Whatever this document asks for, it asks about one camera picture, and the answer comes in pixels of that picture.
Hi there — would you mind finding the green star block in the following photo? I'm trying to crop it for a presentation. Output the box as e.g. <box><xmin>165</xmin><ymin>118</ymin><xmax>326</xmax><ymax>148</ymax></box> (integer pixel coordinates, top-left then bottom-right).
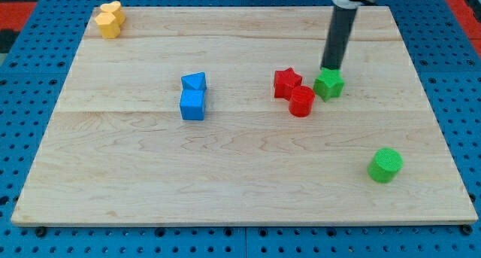
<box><xmin>313</xmin><ymin>67</ymin><xmax>344</xmax><ymax>102</ymax></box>

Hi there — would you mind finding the red star block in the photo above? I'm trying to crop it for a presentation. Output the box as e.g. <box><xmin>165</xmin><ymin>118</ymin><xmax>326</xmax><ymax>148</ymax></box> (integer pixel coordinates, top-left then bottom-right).
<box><xmin>273</xmin><ymin>68</ymin><xmax>303</xmax><ymax>101</ymax></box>

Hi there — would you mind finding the wooden board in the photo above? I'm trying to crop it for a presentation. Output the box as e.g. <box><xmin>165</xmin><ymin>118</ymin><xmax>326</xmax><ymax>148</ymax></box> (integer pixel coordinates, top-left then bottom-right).
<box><xmin>11</xmin><ymin>6</ymin><xmax>478</xmax><ymax>227</ymax></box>

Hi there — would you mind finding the blue cube block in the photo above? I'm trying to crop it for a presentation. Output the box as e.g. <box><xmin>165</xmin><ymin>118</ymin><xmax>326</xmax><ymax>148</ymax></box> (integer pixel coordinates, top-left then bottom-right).
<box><xmin>180</xmin><ymin>90</ymin><xmax>205</xmax><ymax>120</ymax></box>

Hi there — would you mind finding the blue triangle block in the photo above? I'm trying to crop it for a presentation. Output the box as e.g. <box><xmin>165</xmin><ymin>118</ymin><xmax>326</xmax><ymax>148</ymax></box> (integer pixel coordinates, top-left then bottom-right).
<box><xmin>181</xmin><ymin>72</ymin><xmax>207</xmax><ymax>91</ymax></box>

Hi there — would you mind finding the red cylinder block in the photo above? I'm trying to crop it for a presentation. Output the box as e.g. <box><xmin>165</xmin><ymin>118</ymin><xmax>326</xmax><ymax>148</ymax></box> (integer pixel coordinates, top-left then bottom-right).
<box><xmin>289</xmin><ymin>86</ymin><xmax>315</xmax><ymax>117</ymax></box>

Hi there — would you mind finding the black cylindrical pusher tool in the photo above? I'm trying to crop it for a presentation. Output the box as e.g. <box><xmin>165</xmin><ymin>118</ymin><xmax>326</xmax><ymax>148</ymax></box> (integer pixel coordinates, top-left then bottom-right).
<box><xmin>320</xmin><ymin>5</ymin><xmax>357</xmax><ymax>70</ymax></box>

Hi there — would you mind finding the green cylinder block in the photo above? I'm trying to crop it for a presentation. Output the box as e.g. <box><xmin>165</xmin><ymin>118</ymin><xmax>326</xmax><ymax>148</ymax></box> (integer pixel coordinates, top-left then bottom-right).
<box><xmin>368</xmin><ymin>147</ymin><xmax>404</xmax><ymax>184</ymax></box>

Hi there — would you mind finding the yellow hexagon block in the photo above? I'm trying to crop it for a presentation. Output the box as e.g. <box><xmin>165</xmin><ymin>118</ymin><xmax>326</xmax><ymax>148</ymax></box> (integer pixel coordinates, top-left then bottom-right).
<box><xmin>95</xmin><ymin>12</ymin><xmax>120</xmax><ymax>39</ymax></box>

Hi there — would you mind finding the yellow heart block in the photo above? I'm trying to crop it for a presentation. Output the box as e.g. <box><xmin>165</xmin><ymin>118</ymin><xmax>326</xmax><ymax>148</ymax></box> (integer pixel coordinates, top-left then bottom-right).
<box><xmin>100</xmin><ymin>1</ymin><xmax>126</xmax><ymax>26</ymax></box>

